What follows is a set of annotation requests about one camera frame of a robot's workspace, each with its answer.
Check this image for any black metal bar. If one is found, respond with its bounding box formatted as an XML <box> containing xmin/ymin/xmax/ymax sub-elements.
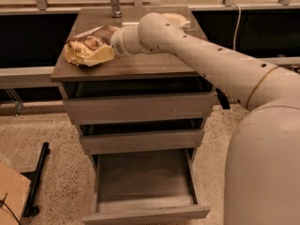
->
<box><xmin>22</xmin><ymin>142</ymin><xmax>50</xmax><ymax>218</ymax></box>

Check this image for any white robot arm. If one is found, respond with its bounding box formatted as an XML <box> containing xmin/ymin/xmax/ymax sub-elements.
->
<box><xmin>111</xmin><ymin>13</ymin><xmax>300</xmax><ymax>225</ymax></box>

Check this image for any black cable left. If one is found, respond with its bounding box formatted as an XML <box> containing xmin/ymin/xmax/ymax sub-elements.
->
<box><xmin>0</xmin><ymin>192</ymin><xmax>23</xmax><ymax>225</ymax></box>

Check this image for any white cable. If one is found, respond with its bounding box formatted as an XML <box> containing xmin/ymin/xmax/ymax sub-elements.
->
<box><xmin>232</xmin><ymin>3</ymin><xmax>243</xmax><ymax>52</ymax></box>

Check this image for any grey bottom drawer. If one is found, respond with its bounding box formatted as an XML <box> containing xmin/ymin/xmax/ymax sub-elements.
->
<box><xmin>82</xmin><ymin>149</ymin><xmax>210</xmax><ymax>225</ymax></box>

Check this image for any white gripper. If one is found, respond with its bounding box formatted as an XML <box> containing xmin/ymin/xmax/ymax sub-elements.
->
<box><xmin>111</xmin><ymin>24</ymin><xmax>140</xmax><ymax>56</ymax></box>

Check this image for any grey top drawer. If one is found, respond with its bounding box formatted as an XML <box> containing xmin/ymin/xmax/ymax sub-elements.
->
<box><xmin>64</xmin><ymin>76</ymin><xmax>216</xmax><ymax>125</ymax></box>

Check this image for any grey middle drawer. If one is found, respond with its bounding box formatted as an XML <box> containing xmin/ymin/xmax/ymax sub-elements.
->
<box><xmin>80</xmin><ymin>118</ymin><xmax>205</xmax><ymax>155</ymax></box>

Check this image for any grey drawer cabinet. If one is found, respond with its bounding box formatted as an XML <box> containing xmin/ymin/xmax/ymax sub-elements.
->
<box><xmin>50</xmin><ymin>6</ymin><xmax>226</xmax><ymax>165</ymax></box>

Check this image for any grey drawer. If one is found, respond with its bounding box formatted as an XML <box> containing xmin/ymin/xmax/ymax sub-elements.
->
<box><xmin>64</xmin><ymin>76</ymin><xmax>216</xmax><ymax>125</ymax></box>
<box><xmin>82</xmin><ymin>149</ymin><xmax>210</xmax><ymax>225</ymax></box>
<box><xmin>80</xmin><ymin>118</ymin><xmax>205</xmax><ymax>155</ymax></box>

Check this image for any brown yellow chip bag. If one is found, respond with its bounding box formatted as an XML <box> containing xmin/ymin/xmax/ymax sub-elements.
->
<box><xmin>63</xmin><ymin>25</ymin><xmax>118</xmax><ymax>67</ymax></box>

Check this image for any white paper bowl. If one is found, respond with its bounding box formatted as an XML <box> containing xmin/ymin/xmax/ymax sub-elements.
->
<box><xmin>162</xmin><ymin>13</ymin><xmax>189</xmax><ymax>27</ymax></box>

